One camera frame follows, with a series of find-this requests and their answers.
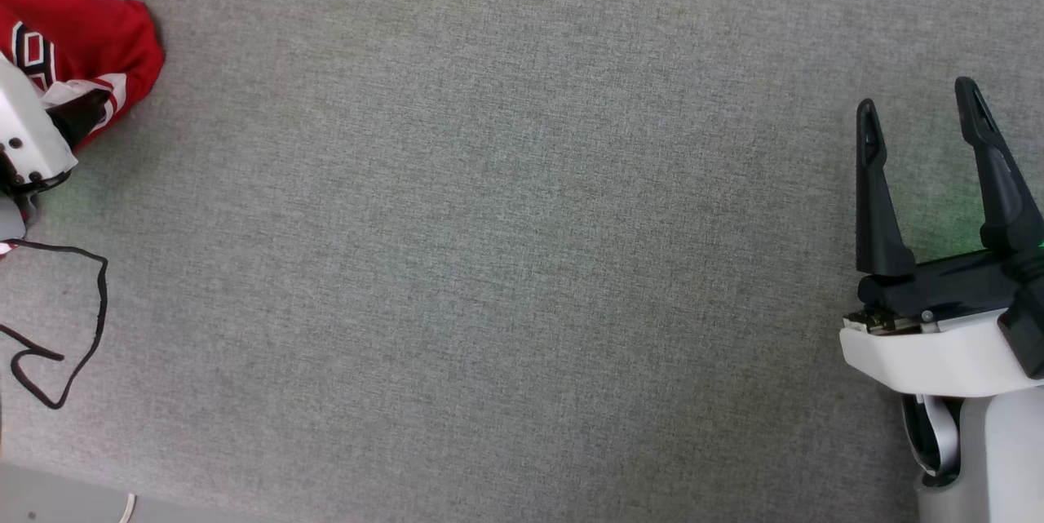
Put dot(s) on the grey fabric sofa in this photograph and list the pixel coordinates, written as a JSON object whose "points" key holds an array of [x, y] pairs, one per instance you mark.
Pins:
{"points": [[522, 221]]}

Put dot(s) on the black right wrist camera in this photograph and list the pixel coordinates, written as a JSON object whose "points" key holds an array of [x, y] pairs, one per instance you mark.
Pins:
{"points": [[1029, 327]]}

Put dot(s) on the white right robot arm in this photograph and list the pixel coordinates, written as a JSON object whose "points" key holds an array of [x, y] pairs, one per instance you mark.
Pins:
{"points": [[1003, 458]]}

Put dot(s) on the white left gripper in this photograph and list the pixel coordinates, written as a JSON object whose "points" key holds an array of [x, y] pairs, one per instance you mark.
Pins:
{"points": [[24, 127]]}

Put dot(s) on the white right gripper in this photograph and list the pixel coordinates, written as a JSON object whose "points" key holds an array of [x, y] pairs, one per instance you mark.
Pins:
{"points": [[922, 352]]}

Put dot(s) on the red Bulls basketball jersey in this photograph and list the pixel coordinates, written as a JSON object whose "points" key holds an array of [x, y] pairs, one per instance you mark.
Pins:
{"points": [[90, 33]]}

